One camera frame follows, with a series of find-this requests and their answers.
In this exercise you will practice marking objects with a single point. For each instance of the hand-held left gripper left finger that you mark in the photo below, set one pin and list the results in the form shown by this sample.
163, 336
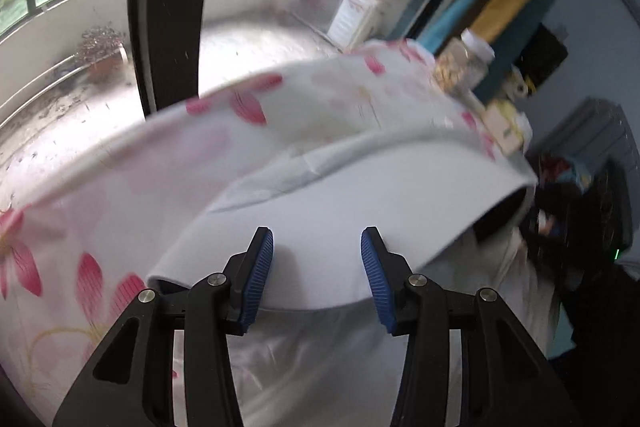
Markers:
257, 282

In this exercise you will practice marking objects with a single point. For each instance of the floral tablecloth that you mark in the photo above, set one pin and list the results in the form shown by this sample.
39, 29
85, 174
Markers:
150, 142

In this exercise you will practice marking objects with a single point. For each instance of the clear jar with white lid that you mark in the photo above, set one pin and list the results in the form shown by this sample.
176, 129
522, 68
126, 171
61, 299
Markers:
460, 64

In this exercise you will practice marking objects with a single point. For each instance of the yellow tissue pack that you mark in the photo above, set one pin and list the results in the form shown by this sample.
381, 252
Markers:
505, 127

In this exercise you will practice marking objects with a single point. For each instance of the white hooded jacket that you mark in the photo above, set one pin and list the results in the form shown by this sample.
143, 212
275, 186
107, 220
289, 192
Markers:
350, 207

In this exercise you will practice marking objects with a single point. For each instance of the potted plant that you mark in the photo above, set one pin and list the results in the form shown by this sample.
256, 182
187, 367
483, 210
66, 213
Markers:
102, 52

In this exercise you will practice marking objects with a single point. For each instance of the white mug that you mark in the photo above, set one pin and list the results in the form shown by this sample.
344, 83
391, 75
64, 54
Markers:
517, 86

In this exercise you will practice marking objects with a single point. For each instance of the white air conditioner unit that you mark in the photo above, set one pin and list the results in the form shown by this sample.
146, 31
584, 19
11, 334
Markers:
340, 9

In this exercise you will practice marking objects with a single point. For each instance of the black window post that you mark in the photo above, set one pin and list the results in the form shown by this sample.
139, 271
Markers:
167, 7

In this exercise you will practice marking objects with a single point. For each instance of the blue curtain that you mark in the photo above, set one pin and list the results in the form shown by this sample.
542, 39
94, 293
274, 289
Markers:
460, 7

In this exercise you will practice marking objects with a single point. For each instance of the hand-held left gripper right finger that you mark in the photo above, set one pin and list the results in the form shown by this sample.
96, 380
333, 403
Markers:
376, 282

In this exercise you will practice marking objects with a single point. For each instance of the black appliance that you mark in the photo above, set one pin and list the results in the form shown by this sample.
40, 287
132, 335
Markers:
545, 52

